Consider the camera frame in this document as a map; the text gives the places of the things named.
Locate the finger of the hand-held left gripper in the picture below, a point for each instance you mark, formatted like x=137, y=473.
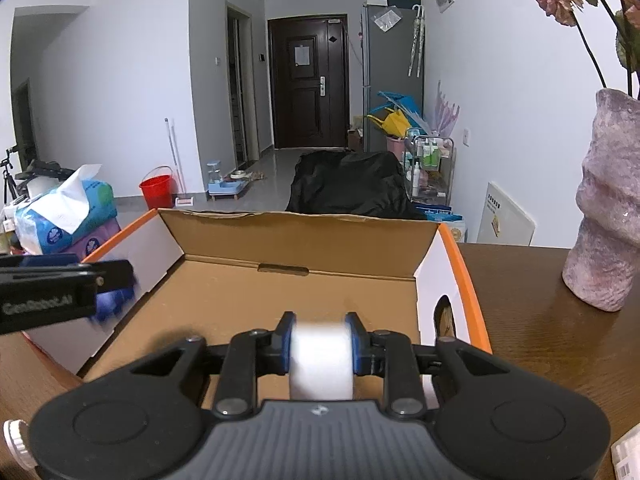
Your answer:
x=117, y=290

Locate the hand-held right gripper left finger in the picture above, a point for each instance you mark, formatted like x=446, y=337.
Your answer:
x=287, y=347

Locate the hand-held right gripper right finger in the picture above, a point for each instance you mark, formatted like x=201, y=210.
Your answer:
x=354, y=347

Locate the white translucent plastic box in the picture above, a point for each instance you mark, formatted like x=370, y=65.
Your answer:
x=320, y=360

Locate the orange cardboard box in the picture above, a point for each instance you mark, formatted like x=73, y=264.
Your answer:
x=240, y=290

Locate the purple tissue pack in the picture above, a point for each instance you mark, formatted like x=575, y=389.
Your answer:
x=95, y=242

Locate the blue tissue pack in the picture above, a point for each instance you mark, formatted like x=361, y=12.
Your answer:
x=47, y=220

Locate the red bucket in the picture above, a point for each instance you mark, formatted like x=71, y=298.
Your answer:
x=156, y=192

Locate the black tripod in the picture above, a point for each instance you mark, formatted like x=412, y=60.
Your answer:
x=9, y=170

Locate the white mop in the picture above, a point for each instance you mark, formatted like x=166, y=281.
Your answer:
x=175, y=160

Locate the blue pet feeder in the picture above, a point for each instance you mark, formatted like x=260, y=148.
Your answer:
x=223, y=185

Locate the black bag on floor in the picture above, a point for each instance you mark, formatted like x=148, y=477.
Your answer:
x=350, y=185

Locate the metal storage cart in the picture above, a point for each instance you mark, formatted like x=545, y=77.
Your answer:
x=430, y=170

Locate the white board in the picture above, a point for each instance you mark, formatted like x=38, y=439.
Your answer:
x=505, y=220

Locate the dark brown door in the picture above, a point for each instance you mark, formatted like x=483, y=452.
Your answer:
x=307, y=95

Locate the pink textured vase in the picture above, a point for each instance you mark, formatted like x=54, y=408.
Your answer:
x=607, y=210

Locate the grey refrigerator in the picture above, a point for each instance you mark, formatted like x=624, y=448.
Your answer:
x=387, y=60

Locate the white hanging umbrellas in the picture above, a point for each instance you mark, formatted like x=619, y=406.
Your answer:
x=417, y=40

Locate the white wall socket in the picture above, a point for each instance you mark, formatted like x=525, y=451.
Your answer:
x=467, y=137

